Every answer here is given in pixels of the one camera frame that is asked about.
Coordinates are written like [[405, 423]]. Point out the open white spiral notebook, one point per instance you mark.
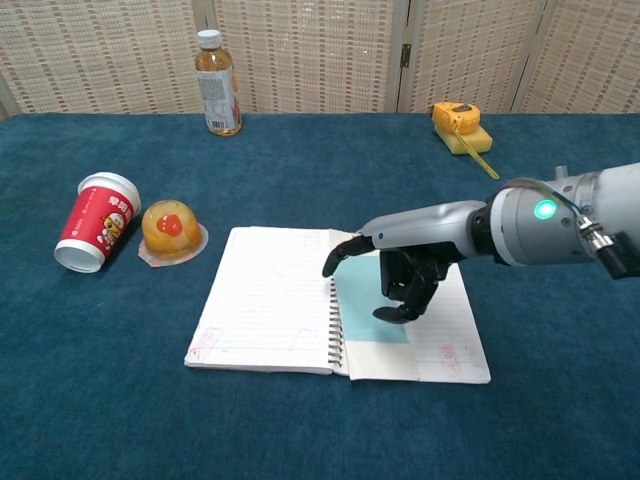
[[265, 310]]

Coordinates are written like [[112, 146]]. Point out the tea bottle with white cap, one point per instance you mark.
[[217, 95]]

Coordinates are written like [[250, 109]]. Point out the woven beige folding screen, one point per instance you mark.
[[325, 55]]

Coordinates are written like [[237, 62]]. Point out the orange fruit jelly cup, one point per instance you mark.
[[170, 232]]

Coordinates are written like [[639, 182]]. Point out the yellow sponge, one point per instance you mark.
[[477, 140]]

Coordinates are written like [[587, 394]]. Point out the black screen hinge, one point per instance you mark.
[[405, 54]]

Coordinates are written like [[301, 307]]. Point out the yellow tape measure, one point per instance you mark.
[[457, 117]]

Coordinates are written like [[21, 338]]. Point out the light blue cream paper bookmark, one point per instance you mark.
[[360, 310]]

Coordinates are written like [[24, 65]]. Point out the dark blue table mat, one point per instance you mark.
[[150, 415]]

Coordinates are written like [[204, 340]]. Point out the red paper cup white lid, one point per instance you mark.
[[97, 225]]

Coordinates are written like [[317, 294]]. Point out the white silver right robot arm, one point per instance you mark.
[[560, 235]]

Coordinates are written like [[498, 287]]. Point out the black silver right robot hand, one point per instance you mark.
[[425, 225]]

